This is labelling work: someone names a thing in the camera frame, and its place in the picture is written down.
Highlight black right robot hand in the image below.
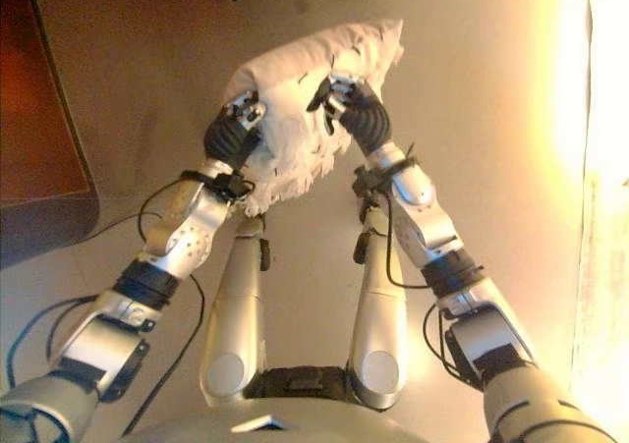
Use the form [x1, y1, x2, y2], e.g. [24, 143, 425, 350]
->
[307, 72, 392, 152]

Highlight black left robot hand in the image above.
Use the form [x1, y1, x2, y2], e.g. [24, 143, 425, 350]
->
[203, 87, 269, 172]

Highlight white fringed cushion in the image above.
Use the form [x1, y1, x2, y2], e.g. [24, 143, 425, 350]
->
[220, 18, 407, 218]

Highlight brown wooden cabinet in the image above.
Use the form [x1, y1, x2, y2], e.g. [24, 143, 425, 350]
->
[0, 0, 102, 272]

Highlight white bed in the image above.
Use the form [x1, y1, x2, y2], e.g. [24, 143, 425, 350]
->
[572, 0, 629, 443]

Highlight grey robot torso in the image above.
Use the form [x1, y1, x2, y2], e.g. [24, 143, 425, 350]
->
[122, 363, 492, 443]

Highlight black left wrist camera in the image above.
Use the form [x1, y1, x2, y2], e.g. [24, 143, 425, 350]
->
[210, 172, 257, 201]

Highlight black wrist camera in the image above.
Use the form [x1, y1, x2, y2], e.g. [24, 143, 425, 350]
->
[352, 165, 389, 198]
[210, 172, 257, 201]

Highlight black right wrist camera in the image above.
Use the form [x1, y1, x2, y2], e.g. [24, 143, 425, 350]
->
[352, 165, 389, 198]

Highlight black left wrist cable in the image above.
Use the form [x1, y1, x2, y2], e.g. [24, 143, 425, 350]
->
[97, 177, 207, 437]

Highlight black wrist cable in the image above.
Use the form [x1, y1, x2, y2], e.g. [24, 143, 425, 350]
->
[97, 177, 207, 437]
[380, 187, 487, 390]

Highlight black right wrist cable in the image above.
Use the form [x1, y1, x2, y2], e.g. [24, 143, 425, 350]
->
[380, 187, 487, 390]

